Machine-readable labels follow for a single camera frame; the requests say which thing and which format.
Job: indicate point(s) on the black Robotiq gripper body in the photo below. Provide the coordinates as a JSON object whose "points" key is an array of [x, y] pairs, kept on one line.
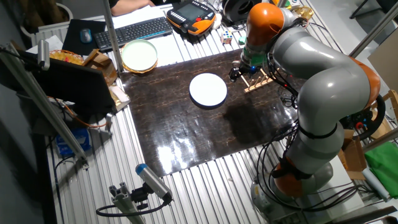
{"points": [[249, 68]]}

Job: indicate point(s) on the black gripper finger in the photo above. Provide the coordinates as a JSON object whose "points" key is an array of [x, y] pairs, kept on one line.
{"points": [[240, 76], [233, 74]]}

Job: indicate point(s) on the white round dish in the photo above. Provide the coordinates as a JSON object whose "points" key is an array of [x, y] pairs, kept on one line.
{"points": [[207, 90]]}

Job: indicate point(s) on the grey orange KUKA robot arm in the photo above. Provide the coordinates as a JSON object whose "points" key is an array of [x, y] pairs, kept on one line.
{"points": [[326, 81]]}

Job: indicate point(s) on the person's bare forearm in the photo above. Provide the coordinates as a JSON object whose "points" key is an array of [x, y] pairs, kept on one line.
{"points": [[127, 6]]}

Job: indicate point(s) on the wooden dish rack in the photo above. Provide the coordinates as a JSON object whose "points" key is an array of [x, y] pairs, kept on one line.
{"points": [[259, 82]]}

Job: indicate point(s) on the Rubik's cube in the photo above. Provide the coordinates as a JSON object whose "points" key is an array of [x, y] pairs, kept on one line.
{"points": [[226, 37]]}

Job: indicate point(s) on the white soft toy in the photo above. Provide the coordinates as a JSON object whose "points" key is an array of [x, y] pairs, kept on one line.
{"points": [[217, 21]]}

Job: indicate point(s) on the black filament spool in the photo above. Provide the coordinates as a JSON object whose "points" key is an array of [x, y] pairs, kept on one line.
{"points": [[237, 11]]}

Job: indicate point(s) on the dark brown marble mat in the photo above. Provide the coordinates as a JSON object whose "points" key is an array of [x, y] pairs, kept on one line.
{"points": [[186, 130]]}

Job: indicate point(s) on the yellow emergency stop button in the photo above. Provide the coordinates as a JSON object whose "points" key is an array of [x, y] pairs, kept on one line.
{"points": [[286, 4]]}

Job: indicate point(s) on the orange black teach pendant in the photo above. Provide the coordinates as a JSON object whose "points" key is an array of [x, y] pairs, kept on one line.
{"points": [[191, 14]]}

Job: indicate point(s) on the gold glass bowl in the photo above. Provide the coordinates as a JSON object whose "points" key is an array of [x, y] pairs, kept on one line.
{"points": [[304, 12]]}

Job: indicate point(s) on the pale green plate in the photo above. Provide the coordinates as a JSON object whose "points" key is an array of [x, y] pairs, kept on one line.
{"points": [[139, 55]]}

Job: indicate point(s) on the black computer keyboard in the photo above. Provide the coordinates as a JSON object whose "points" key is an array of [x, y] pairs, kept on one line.
{"points": [[133, 32]]}

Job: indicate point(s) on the white gold box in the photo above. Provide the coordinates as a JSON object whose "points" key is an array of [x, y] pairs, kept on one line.
{"points": [[119, 96]]}

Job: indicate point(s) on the brown cardboard box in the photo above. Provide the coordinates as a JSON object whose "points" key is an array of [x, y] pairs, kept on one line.
{"points": [[353, 155]]}

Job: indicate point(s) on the beige board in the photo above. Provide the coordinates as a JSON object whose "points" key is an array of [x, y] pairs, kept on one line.
{"points": [[385, 65]]}

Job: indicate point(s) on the black racing steering wheel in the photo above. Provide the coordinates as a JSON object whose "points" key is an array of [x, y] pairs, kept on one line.
{"points": [[377, 118]]}

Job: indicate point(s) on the light wooden chair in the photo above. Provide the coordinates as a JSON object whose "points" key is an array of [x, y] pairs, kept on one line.
{"points": [[392, 99]]}

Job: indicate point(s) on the blue grey computer mouse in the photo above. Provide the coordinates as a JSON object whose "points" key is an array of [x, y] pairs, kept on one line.
{"points": [[86, 35]]}

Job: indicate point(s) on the black laptop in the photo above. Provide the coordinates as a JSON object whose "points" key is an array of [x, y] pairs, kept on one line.
{"points": [[74, 84]]}

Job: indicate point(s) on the black mouse pad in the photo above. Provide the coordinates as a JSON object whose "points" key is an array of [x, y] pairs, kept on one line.
{"points": [[73, 37]]}

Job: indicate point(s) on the green cloth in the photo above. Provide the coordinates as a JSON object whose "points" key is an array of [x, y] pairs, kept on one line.
{"points": [[384, 168]]}

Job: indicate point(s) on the short aluminium profile stub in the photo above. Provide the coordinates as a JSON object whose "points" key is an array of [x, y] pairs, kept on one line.
{"points": [[124, 202]]}

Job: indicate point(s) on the orange wicker basket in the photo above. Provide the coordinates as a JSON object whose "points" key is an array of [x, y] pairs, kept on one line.
{"points": [[65, 57]]}

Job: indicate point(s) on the white paper roll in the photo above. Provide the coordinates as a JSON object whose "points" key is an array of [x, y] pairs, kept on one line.
{"points": [[376, 185]]}

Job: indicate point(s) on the blue packet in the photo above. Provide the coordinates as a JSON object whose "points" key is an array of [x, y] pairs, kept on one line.
{"points": [[73, 144]]}

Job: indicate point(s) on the white round basket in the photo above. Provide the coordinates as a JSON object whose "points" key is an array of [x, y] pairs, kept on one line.
{"points": [[66, 12]]}

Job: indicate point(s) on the long slanted aluminium profile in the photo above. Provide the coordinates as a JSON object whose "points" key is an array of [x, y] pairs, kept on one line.
{"points": [[40, 102]]}

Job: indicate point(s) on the aluminium frame post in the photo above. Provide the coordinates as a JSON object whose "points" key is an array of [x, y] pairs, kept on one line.
{"points": [[112, 37], [373, 31]]}

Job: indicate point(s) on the silver camera with blue cap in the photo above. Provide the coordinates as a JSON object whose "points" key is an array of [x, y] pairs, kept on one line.
{"points": [[152, 180]]}

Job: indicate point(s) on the aluminium frame beam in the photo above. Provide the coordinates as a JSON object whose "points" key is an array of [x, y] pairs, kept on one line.
{"points": [[381, 140]]}

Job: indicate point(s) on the silver camera on frame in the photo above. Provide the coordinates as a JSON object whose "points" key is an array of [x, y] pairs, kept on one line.
{"points": [[43, 54]]}

